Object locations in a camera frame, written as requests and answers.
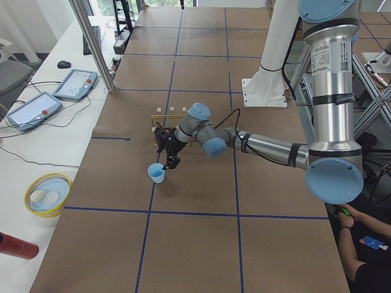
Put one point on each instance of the green handheld controller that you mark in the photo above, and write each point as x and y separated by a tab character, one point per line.
339	209

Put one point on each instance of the near blue teach pendant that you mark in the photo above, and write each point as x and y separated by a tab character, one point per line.
34	112

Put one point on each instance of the black computer mouse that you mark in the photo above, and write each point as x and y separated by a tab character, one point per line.
63	64

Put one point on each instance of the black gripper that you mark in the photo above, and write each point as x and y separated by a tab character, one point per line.
175	147

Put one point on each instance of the blue teach pendant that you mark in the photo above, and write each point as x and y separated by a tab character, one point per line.
34	112
76	85

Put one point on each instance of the yellow rimmed blue bowl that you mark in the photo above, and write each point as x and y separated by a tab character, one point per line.
51	182

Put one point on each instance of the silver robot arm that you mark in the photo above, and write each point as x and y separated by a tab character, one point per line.
333	161

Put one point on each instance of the white round lid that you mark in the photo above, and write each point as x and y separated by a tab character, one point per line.
52	198

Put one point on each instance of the light blue plastic cup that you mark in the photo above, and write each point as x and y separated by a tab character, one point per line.
156	172

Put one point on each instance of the white round block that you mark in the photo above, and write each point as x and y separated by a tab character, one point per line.
37	195

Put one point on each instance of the far blue teach pendant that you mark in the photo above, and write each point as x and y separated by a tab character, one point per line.
76	85

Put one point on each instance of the seated operator person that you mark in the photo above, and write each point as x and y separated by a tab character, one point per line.
363	244

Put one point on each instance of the aluminium frame post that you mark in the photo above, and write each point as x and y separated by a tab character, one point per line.
85	25

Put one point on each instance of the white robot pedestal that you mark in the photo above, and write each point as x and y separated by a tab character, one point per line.
266	88

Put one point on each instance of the red cylindrical bottle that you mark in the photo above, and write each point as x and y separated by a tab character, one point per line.
14	246

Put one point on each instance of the gold wire cup holder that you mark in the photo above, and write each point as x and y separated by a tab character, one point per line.
169	120

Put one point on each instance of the grey office chair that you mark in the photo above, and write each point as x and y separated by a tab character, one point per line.
14	78

